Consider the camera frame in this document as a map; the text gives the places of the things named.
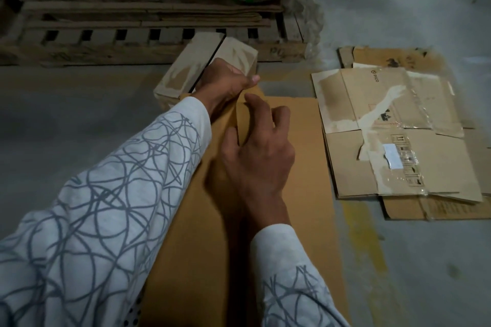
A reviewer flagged wooden pallet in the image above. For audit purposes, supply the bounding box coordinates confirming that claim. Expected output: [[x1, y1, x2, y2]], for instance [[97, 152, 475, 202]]
[[0, 0, 309, 68]]

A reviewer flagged person's right forearm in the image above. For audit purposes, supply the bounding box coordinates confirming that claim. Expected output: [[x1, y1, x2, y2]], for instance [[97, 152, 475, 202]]
[[249, 222, 351, 327]]

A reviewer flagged person's left forearm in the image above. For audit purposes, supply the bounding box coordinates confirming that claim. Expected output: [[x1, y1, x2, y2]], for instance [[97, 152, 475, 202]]
[[0, 96, 213, 327]]

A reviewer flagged flat brown cardboard sheet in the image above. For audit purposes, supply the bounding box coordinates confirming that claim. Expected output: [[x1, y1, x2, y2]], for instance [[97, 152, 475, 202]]
[[337, 44, 491, 222]]

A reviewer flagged person's left hand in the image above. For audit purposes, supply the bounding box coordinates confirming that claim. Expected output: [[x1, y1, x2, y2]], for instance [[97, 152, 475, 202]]
[[191, 58, 262, 122]]

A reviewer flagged large black-label cardboard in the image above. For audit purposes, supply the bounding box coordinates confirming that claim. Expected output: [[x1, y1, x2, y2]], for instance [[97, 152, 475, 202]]
[[137, 84, 351, 327]]

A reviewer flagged person's right hand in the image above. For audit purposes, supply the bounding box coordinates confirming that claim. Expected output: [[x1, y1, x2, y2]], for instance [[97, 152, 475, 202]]
[[218, 92, 297, 233]]

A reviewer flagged small brown cardboard box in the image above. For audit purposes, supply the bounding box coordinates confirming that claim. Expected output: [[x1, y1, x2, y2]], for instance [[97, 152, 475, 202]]
[[152, 31, 260, 111]]

